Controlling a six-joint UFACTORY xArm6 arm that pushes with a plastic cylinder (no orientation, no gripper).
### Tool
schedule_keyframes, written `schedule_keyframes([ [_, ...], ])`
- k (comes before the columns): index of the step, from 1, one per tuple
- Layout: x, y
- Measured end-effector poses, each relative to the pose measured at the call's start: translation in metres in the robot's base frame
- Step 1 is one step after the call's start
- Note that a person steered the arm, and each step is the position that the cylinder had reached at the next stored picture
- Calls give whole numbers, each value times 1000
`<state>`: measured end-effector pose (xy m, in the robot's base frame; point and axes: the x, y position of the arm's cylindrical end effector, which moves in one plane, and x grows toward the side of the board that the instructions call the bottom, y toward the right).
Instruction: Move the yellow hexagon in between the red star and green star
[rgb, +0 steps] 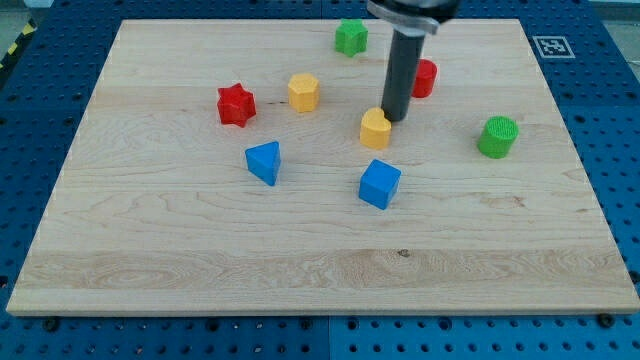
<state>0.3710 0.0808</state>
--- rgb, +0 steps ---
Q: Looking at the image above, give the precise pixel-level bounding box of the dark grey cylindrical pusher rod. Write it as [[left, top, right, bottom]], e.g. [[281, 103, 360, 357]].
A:
[[381, 29, 426, 122]]

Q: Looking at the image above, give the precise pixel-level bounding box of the green star block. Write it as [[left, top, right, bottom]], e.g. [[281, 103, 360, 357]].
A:
[[334, 19, 368, 57]]

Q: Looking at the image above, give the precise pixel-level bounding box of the yellow hexagon block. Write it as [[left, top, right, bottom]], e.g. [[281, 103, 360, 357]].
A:
[[288, 73, 320, 113]]

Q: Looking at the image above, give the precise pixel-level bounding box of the red star block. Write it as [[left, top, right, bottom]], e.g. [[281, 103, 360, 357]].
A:
[[217, 83, 256, 128]]

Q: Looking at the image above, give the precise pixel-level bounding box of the red cylinder block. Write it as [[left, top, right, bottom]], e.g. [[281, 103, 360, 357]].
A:
[[411, 59, 438, 98]]

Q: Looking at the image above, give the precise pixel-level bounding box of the yellow heart block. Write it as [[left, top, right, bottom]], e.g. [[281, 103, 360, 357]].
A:
[[359, 107, 392, 150]]

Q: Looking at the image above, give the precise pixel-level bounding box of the green cylinder block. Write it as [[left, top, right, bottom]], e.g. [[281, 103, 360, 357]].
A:
[[477, 116, 519, 159]]

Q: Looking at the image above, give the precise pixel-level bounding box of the blue cube block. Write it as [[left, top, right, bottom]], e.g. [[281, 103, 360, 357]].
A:
[[358, 159, 402, 210]]

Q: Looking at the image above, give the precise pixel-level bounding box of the fiducial marker tag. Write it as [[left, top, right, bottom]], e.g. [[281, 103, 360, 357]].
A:
[[532, 35, 575, 59]]

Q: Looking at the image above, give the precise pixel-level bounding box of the blue triangle block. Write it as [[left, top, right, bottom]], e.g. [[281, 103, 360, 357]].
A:
[[245, 141, 281, 186]]

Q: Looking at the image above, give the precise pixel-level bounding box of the wooden board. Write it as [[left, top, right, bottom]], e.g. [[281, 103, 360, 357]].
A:
[[7, 19, 639, 317]]

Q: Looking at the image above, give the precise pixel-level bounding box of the yellow black hazard tape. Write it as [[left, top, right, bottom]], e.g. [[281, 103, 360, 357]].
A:
[[1, 18, 37, 71]]

